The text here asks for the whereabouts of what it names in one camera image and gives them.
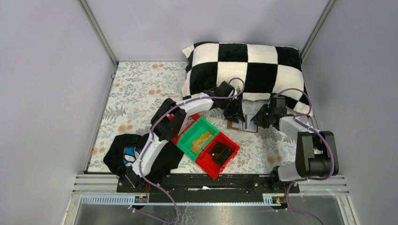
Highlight brown leather card holder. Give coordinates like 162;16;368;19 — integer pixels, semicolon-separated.
227;114;259;133

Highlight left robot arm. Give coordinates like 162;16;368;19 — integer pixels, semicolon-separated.
124;81;243;188

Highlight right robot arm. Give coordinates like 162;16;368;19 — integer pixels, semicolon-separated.
251;97;339;187

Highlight red bin with white cards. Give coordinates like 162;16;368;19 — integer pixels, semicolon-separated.
171;113;201;145

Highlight black card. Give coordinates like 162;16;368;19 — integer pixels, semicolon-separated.
209;142;234;167

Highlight red bin with black cards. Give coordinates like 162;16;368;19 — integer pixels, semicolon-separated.
195;132;240;180

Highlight yellow card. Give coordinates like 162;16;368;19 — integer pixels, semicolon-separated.
190;131;213;154

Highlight black white checkered pillow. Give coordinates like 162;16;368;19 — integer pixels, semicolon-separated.
181;42;314;117

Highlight green plastic bin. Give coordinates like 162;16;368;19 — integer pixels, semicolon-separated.
177;117;220;161

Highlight black cloth with blue print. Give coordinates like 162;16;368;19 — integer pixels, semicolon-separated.
103;133;184;183

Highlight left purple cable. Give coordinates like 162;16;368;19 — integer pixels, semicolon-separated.
127;77;245;223

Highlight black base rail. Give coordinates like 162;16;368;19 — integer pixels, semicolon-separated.
116;173;301;195

